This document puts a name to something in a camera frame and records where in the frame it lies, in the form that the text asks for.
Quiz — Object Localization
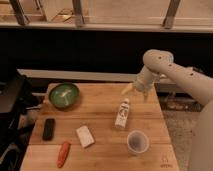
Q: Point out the wooden table frame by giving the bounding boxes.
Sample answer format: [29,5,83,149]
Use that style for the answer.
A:
[0,0,213,33]

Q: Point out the white ceramic cup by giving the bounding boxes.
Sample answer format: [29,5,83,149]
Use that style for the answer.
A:
[127,130,150,155]

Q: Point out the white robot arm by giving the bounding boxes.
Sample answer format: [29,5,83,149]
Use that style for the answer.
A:
[122,49,213,171]

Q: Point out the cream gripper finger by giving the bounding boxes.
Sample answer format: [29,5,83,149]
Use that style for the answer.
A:
[121,83,134,95]
[143,92,149,103]

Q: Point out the orange carrot toy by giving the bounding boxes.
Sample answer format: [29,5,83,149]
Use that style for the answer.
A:
[57,141,70,168]

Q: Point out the black rectangular remote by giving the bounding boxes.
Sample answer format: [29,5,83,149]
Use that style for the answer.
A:
[42,118,55,141]

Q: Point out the white rectangular block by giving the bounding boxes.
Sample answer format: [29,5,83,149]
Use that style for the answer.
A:
[76,125,95,148]

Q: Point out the green ceramic bowl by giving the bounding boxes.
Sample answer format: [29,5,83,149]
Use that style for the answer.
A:
[48,83,80,109]

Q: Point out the white labelled bottle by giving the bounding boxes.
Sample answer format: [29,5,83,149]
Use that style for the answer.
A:
[115,98,130,129]

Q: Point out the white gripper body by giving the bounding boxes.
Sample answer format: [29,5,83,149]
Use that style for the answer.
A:
[133,66,159,93]

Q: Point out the black equipment at left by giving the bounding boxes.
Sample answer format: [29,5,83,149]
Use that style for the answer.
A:
[0,74,39,171]

